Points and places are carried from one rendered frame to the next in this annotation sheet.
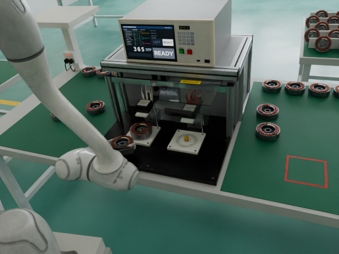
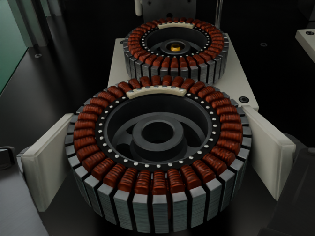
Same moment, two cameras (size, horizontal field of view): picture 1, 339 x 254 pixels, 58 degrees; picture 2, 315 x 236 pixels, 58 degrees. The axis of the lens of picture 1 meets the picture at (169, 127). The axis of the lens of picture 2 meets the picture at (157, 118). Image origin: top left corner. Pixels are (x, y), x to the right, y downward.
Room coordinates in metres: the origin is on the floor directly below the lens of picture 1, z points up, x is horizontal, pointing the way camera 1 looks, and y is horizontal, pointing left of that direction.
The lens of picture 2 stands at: (1.01, 0.28, 0.97)
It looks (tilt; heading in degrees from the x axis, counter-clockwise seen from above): 44 degrees down; 336
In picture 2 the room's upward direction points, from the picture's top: 3 degrees counter-clockwise
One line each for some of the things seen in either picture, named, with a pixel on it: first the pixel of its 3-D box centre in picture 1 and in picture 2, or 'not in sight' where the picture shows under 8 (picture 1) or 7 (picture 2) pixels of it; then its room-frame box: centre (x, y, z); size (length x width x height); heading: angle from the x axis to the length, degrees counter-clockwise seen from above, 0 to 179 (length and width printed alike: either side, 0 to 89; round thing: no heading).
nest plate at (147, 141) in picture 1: (142, 134); (175, 71); (1.25, 0.15, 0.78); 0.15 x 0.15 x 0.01; 65
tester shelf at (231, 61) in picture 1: (179, 52); not in sight; (1.49, -0.10, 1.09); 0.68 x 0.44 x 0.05; 65
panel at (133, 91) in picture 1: (177, 87); not in sight; (1.43, -0.07, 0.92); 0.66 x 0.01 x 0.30; 65
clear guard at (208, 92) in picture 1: (189, 95); not in sight; (1.14, -0.11, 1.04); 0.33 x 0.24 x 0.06; 155
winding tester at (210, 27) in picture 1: (179, 27); not in sight; (1.48, -0.11, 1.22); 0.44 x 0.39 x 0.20; 65
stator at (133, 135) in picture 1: (140, 130); (175, 52); (1.25, 0.15, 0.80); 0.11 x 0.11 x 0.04
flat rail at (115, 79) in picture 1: (165, 83); not in sight; (1.29, -0.01, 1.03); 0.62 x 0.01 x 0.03; 65
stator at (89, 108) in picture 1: (95, 107); not in sight; (1.59, 0.43, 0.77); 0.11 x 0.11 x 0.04
